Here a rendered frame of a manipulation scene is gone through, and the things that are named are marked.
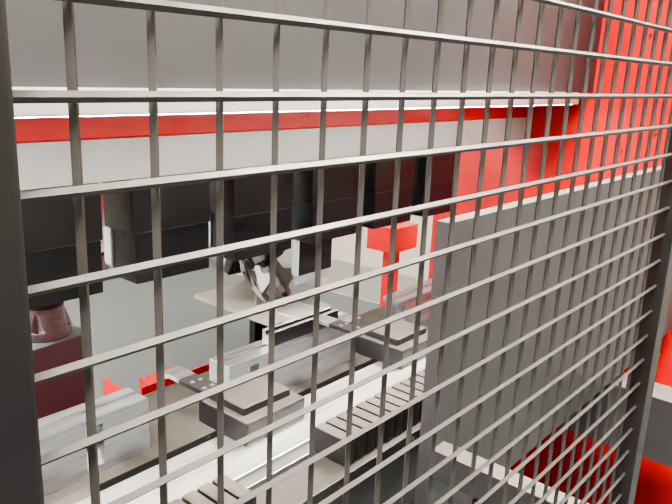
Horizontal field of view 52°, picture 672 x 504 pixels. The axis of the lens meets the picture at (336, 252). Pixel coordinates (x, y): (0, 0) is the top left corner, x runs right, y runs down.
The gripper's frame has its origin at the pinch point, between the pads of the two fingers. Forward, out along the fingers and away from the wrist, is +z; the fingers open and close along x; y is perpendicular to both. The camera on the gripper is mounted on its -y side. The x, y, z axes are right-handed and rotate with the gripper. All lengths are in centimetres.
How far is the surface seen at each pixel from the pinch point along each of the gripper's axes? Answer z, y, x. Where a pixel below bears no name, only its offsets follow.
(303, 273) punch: 0.3, 15.1, -4.3
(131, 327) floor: -69, -240, 115
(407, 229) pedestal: -31, -72, 167
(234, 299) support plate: -4.6, -6.9, -4.9
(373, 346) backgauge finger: 20.5, 24.8, -6.8
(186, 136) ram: -21, 36, -36
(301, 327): 9.4, 8.1, -5.0
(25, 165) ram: -19, 34, -62
